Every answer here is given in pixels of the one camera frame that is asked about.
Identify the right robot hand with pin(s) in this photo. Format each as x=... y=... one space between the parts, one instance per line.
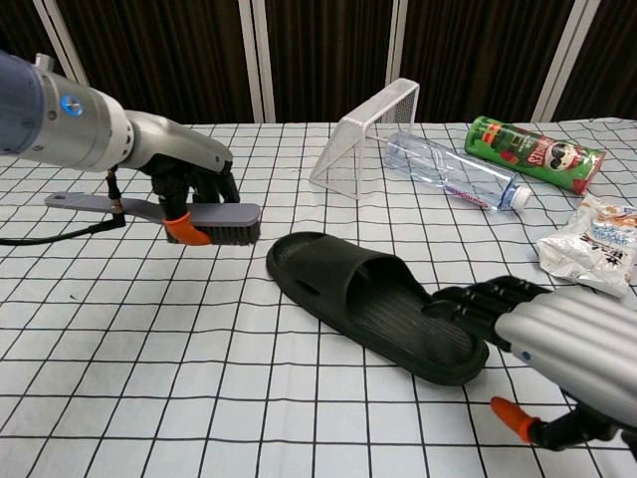
x=572 y=328

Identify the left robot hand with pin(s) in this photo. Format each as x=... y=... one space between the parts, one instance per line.
x=179 y=142

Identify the grey cleaning brush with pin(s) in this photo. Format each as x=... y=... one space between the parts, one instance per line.
x=229 y=214

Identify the black slipper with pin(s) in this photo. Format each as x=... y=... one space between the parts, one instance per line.
x=398 y=323

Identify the white snack bag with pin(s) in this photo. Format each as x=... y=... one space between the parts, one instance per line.
x=592 y=244

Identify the green chips can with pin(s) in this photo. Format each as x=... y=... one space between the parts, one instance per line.
x=537 y=154

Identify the clear plastic water bottle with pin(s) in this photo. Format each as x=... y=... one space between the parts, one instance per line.
x=448 y=169

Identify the checkered white tablecloth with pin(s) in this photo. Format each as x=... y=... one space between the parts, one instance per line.
x=149 y=373

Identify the white partition frame post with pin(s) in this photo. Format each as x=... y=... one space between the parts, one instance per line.
x=256 y=60
x=405 y=35
x=74 y=74
x=561 y=60

